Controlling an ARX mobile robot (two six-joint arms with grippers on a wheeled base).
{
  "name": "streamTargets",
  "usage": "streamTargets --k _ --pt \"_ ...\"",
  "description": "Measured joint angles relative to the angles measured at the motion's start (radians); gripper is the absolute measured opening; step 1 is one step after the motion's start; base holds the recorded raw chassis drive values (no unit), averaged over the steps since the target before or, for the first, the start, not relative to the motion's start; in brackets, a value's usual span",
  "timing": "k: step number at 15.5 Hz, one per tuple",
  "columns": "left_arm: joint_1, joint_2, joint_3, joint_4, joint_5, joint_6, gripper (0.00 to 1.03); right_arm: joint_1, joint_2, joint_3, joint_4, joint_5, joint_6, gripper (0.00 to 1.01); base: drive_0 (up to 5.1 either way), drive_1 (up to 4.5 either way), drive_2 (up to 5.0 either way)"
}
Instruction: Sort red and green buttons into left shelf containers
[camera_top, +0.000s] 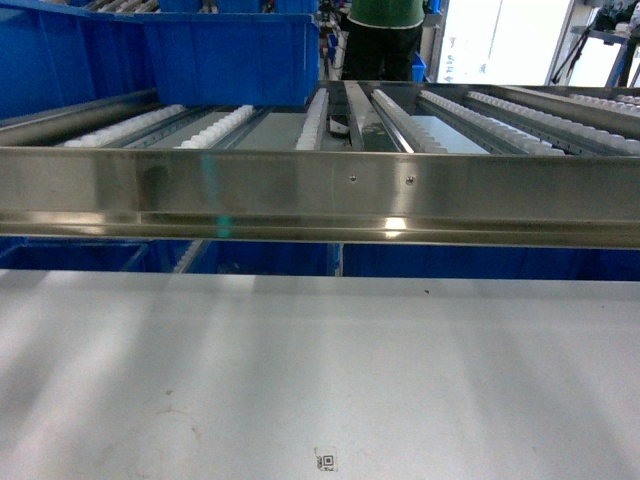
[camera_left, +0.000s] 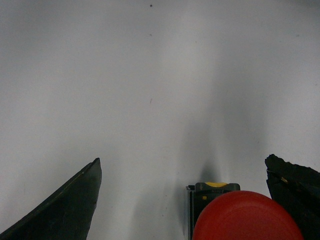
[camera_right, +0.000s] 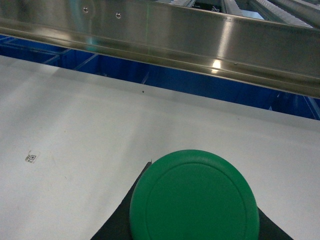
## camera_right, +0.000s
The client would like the QR code sticker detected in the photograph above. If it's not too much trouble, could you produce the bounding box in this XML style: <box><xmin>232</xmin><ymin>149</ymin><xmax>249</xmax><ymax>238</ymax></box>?
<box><xmin>25</xmin><ymin>150</ymin><xmax>41</xmax><ymax>164</ymax></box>

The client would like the blue bin under table left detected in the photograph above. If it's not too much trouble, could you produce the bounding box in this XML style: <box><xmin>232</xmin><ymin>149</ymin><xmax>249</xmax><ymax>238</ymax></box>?
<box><xmin>0</xmin><ymin>35</ymin><xmax>72</xmax><ymax>67</ymax></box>

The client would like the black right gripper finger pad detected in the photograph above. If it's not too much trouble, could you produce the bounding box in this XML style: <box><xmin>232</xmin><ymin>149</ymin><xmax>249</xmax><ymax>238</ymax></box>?
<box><xmin>90</xmin><ymin>161</ymin><xmax>295</xmax><ymax>240</ymax></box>

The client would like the green push button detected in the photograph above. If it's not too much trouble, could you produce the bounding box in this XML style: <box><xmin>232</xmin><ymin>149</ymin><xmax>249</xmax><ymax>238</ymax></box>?
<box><xmin>129</xmin><ymin>150</ymin><xmax>260</xmax><ymax>240</ymax></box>

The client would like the stainless steel shelf front beam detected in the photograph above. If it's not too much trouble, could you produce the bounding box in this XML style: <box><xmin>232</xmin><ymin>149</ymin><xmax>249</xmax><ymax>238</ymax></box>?
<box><xmin>0</xmin><ymin>0</ymin><xmax>320</xmax><ymax>98</ymax></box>

